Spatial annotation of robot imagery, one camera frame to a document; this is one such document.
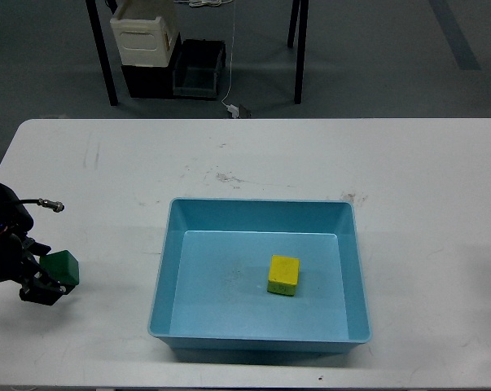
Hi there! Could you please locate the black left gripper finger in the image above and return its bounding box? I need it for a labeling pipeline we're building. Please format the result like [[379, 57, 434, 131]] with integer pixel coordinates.
[[21, 236, 51, 257], [20, 257, 75, 305]]

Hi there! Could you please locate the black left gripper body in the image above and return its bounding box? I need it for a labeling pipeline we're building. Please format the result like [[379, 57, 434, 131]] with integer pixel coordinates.
[[0, 234, 24, 283]]

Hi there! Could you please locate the green block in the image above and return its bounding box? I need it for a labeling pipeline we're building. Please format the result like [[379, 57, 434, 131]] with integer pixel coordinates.
[[39, 250, 80, 286]]

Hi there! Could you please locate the yellow block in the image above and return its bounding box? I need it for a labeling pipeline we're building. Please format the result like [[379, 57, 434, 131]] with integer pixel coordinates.
[[266, 255, 300, 297]]

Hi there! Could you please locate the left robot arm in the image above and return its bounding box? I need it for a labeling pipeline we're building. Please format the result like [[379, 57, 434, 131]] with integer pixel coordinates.
[[0, 183, 80, 306]]

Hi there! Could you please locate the light blue plastic box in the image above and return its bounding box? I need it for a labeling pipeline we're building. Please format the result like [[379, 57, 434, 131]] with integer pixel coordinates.
[[148, 198, 372, 354]]

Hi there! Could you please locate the black crate under cream crate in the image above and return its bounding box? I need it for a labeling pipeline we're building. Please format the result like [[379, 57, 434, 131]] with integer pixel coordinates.
[[121, 35, 182, 99]]

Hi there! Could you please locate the cream plastic crate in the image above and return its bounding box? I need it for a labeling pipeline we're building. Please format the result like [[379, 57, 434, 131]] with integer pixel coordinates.
[[110, 0, 179, 68]]

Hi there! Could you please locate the grey open bin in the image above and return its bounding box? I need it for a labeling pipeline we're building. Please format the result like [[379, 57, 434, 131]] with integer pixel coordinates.
[[173, 39, 226, 100]]

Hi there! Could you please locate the white power adapter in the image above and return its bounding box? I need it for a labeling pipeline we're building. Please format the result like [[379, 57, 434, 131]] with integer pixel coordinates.
[[226, 104, 239, 119]]

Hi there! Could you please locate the black table leg left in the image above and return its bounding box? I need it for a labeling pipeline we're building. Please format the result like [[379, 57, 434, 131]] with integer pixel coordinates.
[[85, 0, 118, 107]]

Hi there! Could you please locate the black table leg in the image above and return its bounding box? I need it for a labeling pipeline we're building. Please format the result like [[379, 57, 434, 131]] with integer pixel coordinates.
[[85, 0, 118, 107], [287, 0, 309, 104]]

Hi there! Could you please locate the black table leg right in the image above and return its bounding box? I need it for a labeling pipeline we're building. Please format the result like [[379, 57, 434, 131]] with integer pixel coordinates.
[[287, 0, 309, 104]]

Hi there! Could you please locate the white hanging cable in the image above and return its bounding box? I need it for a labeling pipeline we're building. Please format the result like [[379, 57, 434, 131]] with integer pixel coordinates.
[[221, 0, 236, 108]]

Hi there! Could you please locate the white cable bundle on floor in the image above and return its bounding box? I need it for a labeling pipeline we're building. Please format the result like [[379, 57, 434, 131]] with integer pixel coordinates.
[[175, 0, 234, 10]]

